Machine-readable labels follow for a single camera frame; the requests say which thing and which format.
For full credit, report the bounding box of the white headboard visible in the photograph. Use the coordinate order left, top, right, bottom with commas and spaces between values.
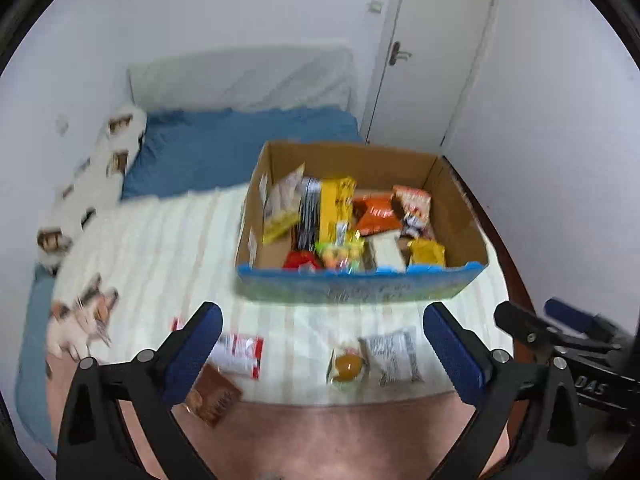
128, 41, 357, 113

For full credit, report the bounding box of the yellow snack packet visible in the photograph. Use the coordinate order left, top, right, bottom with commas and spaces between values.
319, 177, 357, 244

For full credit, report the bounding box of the blue milk cardboard box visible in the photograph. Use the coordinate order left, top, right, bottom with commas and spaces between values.
235, 141, 488, 304

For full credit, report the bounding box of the cat print pillow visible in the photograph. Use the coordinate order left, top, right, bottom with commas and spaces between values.
36, 104, 148, 274

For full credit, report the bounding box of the orange round pastry packet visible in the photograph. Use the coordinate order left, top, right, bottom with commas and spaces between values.
326, 340, 368, 388

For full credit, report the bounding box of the orange sunflower seed packet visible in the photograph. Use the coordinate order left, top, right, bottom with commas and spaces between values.
392, 185, 435, 240

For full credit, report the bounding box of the white brown snack packet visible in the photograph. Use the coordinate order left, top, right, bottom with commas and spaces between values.
366, 230, 407, 273

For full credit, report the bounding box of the colourful candy packet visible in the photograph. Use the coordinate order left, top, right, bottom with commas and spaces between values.
316, 240, 364, 273

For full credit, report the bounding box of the striped cream bed blanket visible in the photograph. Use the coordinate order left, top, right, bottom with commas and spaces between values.
44, 184, 516, 480

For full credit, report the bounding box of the white door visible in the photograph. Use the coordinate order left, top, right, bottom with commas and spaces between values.
364, 0, 497, 153

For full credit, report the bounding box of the grey white snack packet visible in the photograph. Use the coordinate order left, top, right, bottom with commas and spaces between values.
359, 328, 423, 387

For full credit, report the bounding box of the red white spicy strip packet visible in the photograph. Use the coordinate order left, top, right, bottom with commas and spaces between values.
163, 309, 265, 382

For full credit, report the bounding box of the blue bed sheet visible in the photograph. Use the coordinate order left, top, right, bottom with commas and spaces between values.
15, 107, 362, 453

